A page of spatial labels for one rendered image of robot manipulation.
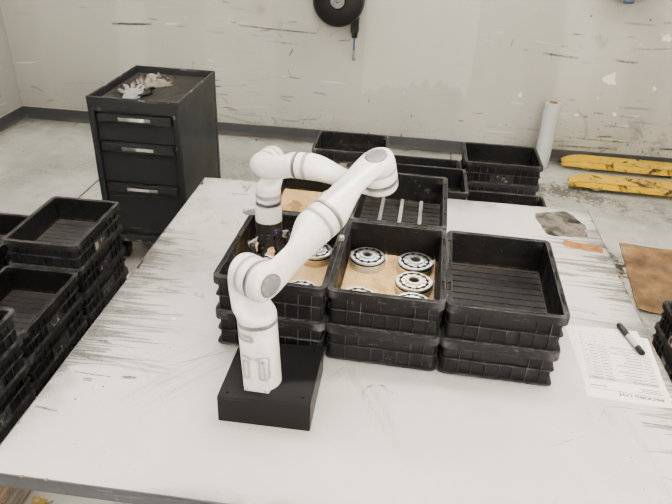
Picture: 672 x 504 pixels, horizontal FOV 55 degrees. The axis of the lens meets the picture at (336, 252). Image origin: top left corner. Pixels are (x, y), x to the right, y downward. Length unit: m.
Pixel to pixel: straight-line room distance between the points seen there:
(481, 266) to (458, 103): 3.18
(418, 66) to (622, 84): 1.48
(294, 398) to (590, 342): 0.91
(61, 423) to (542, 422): 1.14
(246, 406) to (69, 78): 4.50
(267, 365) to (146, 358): 0.43
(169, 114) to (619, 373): 2.23
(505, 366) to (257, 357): 0.65
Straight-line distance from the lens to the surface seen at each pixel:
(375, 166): 1.54
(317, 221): 1.44
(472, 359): 1.72
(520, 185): 3.48
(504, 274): 1.97
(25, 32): 5.82
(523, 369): 1.75
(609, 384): 1.87
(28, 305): 2.71
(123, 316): 1.97
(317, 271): 1.87
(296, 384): 1.55
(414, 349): 1.70
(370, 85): 5.04
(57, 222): 3.03
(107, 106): 3.28
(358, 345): 1.71
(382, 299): 1.61
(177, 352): 1.81
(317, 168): 1.63
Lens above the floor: 1.82
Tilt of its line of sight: 30 degrees down
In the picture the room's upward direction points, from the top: 3 degrees clockwise
